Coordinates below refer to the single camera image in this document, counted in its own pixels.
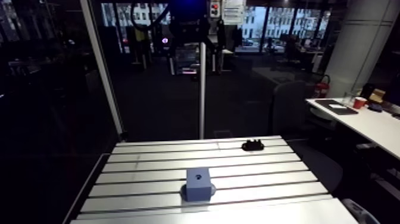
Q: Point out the pale holed strip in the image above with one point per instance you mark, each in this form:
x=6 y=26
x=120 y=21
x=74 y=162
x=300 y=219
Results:
x=359 y=212

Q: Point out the dark office chair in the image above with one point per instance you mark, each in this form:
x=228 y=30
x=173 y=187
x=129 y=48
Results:
x=289 y=108

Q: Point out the black oval holder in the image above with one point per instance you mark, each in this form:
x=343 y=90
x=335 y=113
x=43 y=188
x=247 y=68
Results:
x=252 y=145

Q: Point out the red cup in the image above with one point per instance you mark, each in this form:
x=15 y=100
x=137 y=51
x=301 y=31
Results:
x=359 y=102

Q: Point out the black desk mat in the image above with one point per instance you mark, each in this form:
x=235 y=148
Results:
x=336 y=106

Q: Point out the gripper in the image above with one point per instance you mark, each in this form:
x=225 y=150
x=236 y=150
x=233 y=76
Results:
x=189 y=29

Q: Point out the white desk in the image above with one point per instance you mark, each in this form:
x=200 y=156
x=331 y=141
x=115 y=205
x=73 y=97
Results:
x=372 y=123

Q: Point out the slanted white post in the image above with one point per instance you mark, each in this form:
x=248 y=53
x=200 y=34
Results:
x=103 y=72

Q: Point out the upright grey post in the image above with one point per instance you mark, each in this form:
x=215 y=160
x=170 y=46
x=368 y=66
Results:
x=202 y=94

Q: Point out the red fire extinguisher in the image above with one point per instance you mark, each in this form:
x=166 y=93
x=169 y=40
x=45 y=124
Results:
x=322 y=89

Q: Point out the dark blue-grey block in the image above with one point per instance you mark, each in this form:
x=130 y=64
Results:
x=197 y=186

